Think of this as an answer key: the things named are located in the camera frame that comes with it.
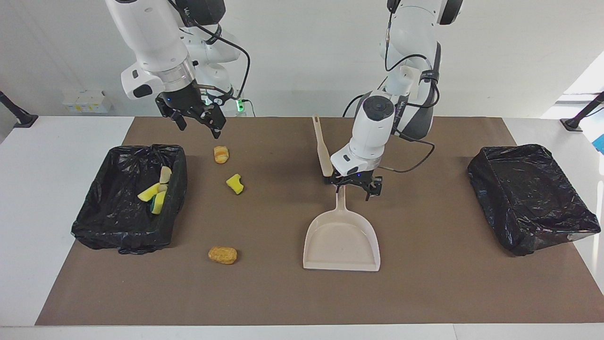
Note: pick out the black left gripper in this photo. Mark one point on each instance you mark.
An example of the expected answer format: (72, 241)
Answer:
(354, 179)

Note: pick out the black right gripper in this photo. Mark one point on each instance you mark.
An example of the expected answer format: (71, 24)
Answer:
(184, 101)

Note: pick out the striped croissant piece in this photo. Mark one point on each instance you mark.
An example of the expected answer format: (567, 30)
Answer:
(221, 154)

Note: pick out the beige hand brush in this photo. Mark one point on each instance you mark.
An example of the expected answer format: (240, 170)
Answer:
(323, 151)

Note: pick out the beige plastic dustpan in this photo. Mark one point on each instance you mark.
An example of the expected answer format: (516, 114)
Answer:
(342, 241)

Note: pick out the small yellow sponge piece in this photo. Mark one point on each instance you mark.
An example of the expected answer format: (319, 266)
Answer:
(234, 183)

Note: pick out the yellow sponge with green pad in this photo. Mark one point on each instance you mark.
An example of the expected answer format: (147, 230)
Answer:
(159, 204)

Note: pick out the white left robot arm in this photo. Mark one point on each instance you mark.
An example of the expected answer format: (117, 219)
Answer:
(373, 127)

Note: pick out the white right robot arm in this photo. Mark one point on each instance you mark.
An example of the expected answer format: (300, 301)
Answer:
(151, 33)

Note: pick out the bin with black bag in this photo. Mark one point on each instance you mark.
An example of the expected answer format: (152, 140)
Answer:
(528, 198)
(113, 212)

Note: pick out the white boxes row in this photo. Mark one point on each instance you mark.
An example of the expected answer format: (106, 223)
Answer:
(87, 101)

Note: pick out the brown table mat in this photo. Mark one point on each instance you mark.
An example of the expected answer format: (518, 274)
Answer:
(302, 293)

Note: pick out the brown bread roll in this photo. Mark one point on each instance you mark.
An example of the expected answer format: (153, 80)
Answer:
(222, 255)

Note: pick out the blue object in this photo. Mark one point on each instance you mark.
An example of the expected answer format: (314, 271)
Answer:
(600, 143)

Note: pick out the black camera stand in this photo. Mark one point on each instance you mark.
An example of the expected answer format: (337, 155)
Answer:
(21, 118)
(578, 120)

